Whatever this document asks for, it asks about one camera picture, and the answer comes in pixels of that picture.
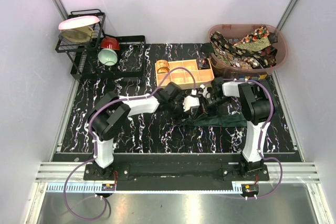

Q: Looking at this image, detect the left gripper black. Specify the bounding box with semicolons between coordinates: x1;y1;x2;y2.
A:
166;94;191;126

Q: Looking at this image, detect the wooden compartment box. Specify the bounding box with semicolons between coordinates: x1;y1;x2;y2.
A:
155;59;214;90

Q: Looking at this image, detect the light green bowl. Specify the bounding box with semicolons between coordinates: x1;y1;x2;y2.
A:
98;48;118;66

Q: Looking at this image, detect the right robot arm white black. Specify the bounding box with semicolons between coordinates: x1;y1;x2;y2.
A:
201;78;278;180

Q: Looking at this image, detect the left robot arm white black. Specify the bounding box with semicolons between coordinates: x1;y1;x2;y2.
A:
88;82;184;180

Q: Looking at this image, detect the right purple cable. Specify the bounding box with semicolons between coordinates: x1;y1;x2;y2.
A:
223;78;284;199

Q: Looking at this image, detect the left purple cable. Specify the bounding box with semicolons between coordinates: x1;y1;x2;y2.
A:
64;67;197;221

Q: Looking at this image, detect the rolled orange tie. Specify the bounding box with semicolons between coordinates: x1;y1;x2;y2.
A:
156;60;170;74

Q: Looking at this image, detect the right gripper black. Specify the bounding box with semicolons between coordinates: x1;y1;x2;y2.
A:
193;95;230;123

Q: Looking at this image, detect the aluminium rail frame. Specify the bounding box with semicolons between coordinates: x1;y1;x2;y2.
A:
35;162;320;194

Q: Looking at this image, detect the dark green fern tie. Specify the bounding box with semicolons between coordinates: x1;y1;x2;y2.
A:
181;114;247;127

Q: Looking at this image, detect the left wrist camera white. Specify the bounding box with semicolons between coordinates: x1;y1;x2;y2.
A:
183;95;200;112

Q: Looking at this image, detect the rolled dark patterned tie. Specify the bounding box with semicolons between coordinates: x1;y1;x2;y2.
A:
197;58;210;70

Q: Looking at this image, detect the red bowl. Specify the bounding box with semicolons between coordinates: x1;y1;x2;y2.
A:
100;37;120;50

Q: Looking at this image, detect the purple cable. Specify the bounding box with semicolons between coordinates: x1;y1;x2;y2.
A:
64;67;197;221
223;78;284;199

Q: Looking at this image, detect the black wire dish rack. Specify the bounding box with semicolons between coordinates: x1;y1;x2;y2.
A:
55;9;147;81

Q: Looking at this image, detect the beige plate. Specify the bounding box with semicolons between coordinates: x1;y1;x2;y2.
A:
58;26;94;43

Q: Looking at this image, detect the black marble pattern mat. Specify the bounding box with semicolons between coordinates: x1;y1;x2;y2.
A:
51;42;305;163

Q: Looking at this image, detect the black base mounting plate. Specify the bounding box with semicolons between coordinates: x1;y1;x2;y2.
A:
83;153;269;182

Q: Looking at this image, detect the pile of patterned ties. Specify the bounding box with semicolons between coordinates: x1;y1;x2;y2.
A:
210;25;278;69

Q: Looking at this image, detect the pink plate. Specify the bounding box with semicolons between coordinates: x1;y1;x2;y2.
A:
58;15;100;30

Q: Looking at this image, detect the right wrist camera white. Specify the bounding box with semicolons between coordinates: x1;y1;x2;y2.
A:
199;84;211;99

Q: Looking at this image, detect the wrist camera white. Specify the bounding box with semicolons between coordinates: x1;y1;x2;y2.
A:
183;95;200;112
199;84;211;99

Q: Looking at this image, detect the brown plastic basket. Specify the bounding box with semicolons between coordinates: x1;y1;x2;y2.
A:
208;25;288;79

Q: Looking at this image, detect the blue yellow small box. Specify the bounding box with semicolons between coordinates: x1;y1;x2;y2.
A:
239;74;268;80

